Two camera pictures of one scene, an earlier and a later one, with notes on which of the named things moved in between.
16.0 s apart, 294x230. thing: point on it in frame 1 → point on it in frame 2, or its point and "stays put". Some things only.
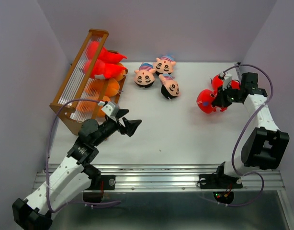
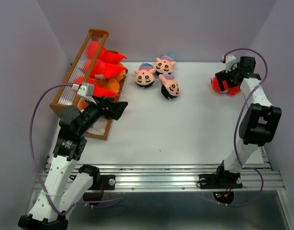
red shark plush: [204, 100] → [100, 89]
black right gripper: [219, 100] → [222, 75]
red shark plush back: [217, 82] stays put
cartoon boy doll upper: [165, 64] stays put
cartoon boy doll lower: [170, 88] stays put
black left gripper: [130, 125] → [118, 108]
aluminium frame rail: [172, 177] stays put
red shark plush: [106, 56] stays put
